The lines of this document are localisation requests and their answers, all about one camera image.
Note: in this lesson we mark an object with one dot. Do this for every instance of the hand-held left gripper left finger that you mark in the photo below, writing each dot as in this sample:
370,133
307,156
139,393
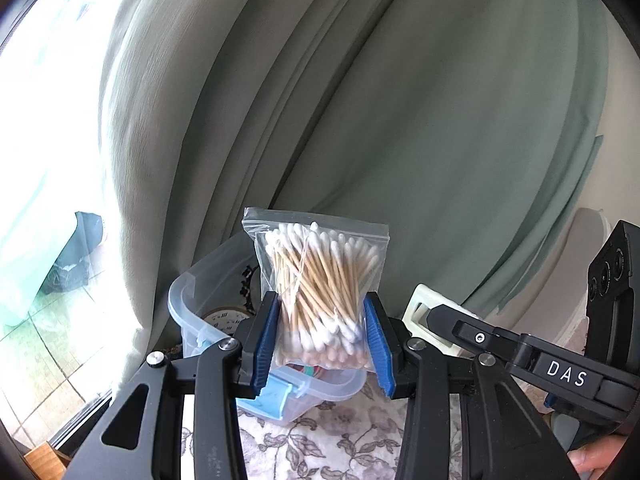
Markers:
265,345

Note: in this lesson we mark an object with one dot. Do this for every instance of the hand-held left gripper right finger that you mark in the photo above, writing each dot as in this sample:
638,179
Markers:
377,345

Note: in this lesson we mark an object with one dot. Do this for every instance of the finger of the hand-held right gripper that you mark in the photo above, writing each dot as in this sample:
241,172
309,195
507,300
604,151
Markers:
470,332

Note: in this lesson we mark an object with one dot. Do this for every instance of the brown tape roll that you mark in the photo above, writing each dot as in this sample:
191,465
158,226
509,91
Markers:
225,317

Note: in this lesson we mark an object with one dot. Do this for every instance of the white hair clip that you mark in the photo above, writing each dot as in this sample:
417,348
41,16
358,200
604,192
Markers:
417,310

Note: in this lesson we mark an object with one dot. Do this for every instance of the black headband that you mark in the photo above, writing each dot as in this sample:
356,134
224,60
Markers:
247,285

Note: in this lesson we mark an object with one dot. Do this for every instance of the bag of cotton swabs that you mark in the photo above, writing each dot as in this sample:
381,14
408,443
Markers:
315,280

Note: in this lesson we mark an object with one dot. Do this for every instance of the clear plastic storage box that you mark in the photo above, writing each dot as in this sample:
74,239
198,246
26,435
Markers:
190,310

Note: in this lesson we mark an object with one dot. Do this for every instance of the person's right hand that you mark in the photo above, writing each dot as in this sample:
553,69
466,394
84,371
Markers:
595,460

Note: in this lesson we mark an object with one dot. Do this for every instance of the floral fleece blanket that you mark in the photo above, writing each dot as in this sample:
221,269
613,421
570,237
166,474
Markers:
325,440

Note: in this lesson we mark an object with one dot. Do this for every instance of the grey-green curtain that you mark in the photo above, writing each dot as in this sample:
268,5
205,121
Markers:
400,110

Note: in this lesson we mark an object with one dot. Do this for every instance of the glass window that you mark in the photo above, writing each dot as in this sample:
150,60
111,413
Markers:
50,160

